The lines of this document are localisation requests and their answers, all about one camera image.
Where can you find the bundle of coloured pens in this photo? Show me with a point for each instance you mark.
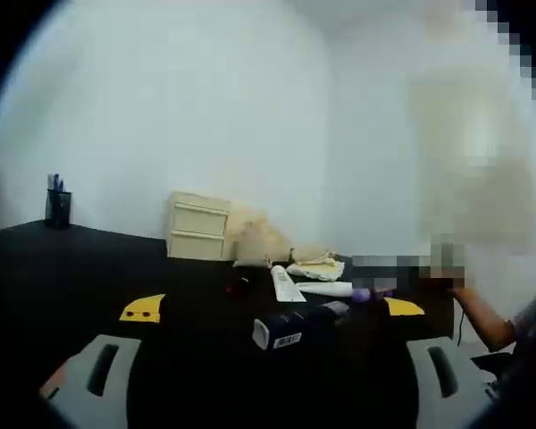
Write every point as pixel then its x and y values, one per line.
pixel 56 182

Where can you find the black mesh pen holder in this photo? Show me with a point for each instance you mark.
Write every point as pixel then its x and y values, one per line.
pixel 58 210

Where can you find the cream drawer cabinet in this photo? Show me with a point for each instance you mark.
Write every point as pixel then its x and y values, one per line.
pixel 198 199

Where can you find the beige door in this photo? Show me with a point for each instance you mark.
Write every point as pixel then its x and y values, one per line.
pixel 451 179

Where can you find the cream two-drawer organiser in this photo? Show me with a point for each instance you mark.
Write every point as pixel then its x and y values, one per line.
pixel 198 219

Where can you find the purple capped cosmetic bottle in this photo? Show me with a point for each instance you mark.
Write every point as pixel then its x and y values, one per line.
pixel 362 297

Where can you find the large cream cloth pouch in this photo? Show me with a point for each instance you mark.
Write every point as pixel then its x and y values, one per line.
pixel 259 241

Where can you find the dark cosmetic bottle white cap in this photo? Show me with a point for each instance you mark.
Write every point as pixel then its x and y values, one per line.
pixel 295 326

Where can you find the cream drawer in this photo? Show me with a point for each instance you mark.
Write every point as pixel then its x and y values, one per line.
pixel 196 246

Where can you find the white cloth pouch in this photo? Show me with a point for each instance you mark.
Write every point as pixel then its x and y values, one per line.
pixel 317 271

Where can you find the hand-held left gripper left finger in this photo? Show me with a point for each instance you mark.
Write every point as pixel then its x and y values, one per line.
pixel 94 384

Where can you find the white printed cosmetic tube bottle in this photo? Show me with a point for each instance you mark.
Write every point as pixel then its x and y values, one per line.
pixel 286 283

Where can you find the person's left hand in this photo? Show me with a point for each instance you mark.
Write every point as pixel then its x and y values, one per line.
pixel 52 382

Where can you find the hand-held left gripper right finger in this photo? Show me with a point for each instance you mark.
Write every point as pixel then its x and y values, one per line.
pixel 451 384

